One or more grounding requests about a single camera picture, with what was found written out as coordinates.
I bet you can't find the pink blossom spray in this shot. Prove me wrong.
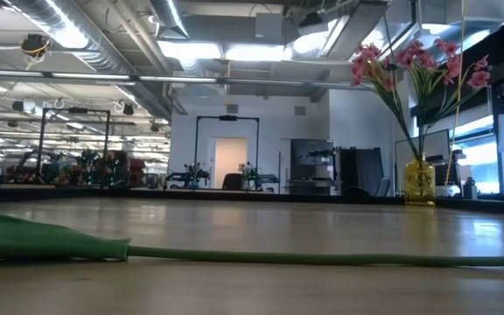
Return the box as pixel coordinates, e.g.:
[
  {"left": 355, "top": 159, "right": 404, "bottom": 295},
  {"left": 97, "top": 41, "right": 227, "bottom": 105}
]
[
  {"left": 394, "top": 38, "right": 493, "bottom": 161},
  {"left": 349, "top": 42, "right": 424, "bottom": 161}
]

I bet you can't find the green stem with leaf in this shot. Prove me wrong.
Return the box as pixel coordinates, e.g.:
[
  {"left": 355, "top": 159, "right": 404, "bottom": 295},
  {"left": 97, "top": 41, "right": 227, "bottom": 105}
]
[{"left": 0, "top": 213, "right": 504, "bottom": 269}]

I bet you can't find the distant flower vase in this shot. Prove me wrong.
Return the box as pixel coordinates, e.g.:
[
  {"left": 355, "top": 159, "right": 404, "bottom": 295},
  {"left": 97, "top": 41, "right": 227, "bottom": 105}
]
[
  {"left": 184, "top": 161, "right": 209, "bottom": 190},
  {"left": 237, "top": 161, "right": 253, "bottom": 189}
]

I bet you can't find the yellow glass vase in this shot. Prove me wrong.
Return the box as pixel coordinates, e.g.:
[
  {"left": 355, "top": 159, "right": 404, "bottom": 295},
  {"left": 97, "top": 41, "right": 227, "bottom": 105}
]
[{"left": 403, "top": 153, "right": 437, "bottom": 207}]

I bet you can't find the dark chair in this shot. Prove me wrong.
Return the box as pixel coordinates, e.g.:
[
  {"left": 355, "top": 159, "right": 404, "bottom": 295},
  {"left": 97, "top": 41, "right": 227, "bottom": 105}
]
[{"left": 221, "top": 172, "right": 245, "bottom": 191}]

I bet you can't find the black cabinet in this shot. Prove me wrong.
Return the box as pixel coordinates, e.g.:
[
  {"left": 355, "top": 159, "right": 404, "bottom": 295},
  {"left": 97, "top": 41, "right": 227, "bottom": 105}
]
[{"left": 290, "top": 138, "right": 335, "bottom": 196}]

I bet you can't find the black panel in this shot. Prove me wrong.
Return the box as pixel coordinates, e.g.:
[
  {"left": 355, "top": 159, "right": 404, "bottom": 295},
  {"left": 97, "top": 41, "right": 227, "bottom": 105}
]
[{"left": 335, "top": 146, "right": 385, "bottom": 197}]

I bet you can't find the grey office chair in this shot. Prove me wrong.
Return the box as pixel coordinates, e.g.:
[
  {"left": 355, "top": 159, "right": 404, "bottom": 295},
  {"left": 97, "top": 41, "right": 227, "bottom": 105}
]
[{"left": 373, "top": 176, "right": 392, "bottom": 198}]

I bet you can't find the whiteboard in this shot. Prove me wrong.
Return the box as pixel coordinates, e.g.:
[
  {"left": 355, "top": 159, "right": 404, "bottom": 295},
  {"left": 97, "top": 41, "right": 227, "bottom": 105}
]
[{"left": 394, "top": 129, "right": 452, "bottom": 197}]

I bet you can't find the black gantry frame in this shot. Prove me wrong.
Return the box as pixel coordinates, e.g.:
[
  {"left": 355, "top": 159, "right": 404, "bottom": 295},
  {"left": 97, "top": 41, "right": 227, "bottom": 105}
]
[
  {"left": 36, "top": 107, "right": 112, "bottom": 185},
  {"left": 193, "top": 115, "right": 261, "bottom": 190}
]

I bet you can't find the black aluminium table frame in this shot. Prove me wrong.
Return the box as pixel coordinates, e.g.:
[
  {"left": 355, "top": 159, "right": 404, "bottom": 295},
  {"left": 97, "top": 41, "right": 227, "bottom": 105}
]
[{"left": 0, "top": 184, "right": 504, "bottom": 216}]

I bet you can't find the yellow hanging cable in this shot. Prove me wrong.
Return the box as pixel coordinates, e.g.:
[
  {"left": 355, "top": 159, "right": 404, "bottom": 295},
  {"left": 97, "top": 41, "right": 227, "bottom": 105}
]
[{"left": 444, "top": 0, "right": 468, "bottom": 186}]

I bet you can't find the black ceiling cable reel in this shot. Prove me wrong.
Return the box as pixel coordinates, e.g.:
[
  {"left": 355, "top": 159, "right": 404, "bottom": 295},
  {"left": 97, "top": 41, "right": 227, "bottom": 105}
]
[{"left": 19, "top": 33, "right": 52, "bottom": 60}]

